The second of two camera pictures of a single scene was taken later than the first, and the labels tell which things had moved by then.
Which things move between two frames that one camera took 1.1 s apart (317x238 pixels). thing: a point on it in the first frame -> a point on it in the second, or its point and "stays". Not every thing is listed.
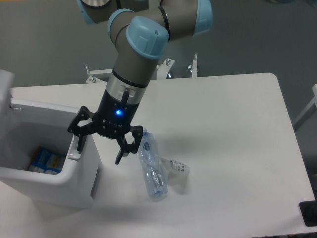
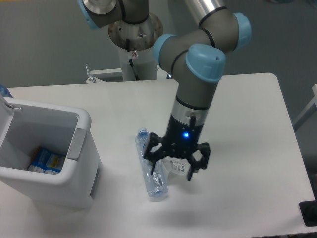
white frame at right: x=308 y=111 stays
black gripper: x=113 y=119 -> x=181 y=140
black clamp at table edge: x=308 y=211 stays
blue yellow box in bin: x=44 y=161 stays
